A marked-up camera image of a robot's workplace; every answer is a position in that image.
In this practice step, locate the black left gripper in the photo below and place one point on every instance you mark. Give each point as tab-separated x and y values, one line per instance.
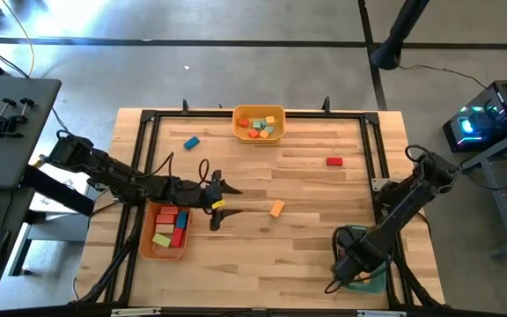
198	193

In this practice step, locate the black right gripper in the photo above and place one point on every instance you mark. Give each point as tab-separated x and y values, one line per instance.
357	262

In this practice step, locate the blue wooden block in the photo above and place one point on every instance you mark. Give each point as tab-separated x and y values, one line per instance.
191	142
181	220

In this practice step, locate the red-orange wooden block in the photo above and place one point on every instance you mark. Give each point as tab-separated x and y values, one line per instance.
169	210
165	218

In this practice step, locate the red wooden block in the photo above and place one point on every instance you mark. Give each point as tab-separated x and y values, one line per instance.
177	238
334	161

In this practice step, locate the red-orange wooden cube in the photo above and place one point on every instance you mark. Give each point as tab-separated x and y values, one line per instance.
254	133
244	123

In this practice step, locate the green wooden block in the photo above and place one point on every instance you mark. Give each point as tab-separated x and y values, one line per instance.
161	240

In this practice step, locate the orange plastic bin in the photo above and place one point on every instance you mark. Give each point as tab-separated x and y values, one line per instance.
165	254

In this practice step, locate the yellow plastic bin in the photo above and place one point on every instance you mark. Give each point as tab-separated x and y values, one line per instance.
280	112

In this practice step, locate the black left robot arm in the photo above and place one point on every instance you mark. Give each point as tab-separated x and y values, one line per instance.
117	176

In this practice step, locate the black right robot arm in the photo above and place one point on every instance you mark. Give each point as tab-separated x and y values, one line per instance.
412	198

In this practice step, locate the yellow tag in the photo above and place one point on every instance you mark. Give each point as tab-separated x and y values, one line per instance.
218	204

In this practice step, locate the teal plastic bin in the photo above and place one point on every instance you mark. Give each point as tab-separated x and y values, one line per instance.
370	287

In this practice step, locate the silver mounting plate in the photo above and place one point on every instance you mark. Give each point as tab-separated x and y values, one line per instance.
380	184

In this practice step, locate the workbench with blue-grey legs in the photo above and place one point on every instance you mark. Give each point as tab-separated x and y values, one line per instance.
500	207

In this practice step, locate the black desk beam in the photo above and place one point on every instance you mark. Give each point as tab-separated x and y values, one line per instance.
60	191

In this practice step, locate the white sheet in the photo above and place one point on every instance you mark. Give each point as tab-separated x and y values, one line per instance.
60	211

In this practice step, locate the black computer tower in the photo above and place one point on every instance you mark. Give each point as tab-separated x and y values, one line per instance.
491	114

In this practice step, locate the dark grey desk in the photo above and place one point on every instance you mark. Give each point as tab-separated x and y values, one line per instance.
16	158

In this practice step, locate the black floor stand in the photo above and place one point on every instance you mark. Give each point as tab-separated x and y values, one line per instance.
401	31

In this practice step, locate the silver bracket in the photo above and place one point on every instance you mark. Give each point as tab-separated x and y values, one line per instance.
381	313
135	312

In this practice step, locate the black aluminium table frame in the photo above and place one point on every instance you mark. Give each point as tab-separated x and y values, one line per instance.
192	114

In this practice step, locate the black frame clamp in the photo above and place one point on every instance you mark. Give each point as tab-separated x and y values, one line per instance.
185	105
326	104

